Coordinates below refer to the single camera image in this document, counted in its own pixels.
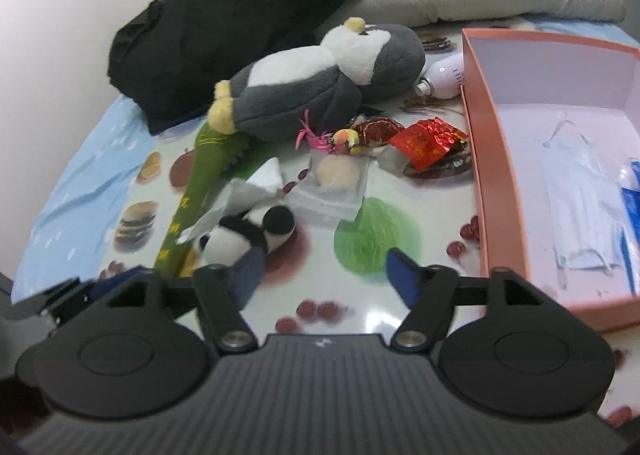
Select blue face mask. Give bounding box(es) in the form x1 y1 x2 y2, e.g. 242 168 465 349
540 110 631 276

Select red foil snack packet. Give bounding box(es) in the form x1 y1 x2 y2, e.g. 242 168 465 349
387 118 468 172

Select grey penguin plush toy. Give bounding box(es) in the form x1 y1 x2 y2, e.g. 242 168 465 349
207 16 427 142

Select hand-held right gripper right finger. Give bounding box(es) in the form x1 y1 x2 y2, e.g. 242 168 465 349
385 247 539 352

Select panda plush toy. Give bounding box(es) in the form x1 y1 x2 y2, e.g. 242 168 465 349
194 205 297 268

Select pink cardboard box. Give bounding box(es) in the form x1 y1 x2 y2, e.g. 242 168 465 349
459 28 640 333

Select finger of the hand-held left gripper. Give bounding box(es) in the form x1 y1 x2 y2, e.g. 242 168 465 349
11 271 136 334

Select blue packet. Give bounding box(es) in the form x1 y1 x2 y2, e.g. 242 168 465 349
619 160 640 297

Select white plastic bottle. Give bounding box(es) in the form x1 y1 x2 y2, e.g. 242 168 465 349
414 51 468 100

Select clear plastic wrapped packet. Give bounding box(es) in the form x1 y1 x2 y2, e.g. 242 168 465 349
377 145 417 177

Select clear packet with round pastry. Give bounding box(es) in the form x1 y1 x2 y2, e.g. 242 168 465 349
287 152 371 228

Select long green plush toy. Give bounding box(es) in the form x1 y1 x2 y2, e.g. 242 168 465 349
152 122 251 281

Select light blue bed sheet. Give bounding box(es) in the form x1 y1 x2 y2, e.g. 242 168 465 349
10 95 211 296

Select pink feather bird toy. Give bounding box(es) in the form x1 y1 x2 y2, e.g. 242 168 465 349
296 110 368 158

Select white tissue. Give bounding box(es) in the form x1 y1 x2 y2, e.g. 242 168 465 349
177 158 286 243

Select dark red snack packet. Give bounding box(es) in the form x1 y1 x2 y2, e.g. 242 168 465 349
354 116 406 147

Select black jacket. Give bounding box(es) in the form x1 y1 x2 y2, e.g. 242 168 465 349
107 0 383 136

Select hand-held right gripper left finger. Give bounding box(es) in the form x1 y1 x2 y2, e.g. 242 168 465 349
107 250 268 354

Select fruit print mat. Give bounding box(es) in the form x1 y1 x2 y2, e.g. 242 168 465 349
10 18 640 431

